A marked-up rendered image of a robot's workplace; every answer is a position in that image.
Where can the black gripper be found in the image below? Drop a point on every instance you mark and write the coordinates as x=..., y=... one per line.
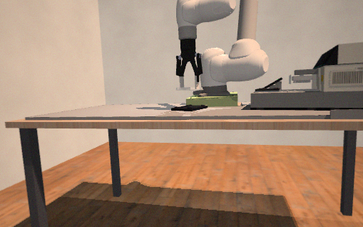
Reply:
x=188, y=54

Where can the black rectangular frame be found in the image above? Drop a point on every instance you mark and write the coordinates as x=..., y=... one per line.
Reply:
x=189, y=108

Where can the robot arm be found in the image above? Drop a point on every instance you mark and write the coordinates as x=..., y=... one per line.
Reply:
x=245, y=61

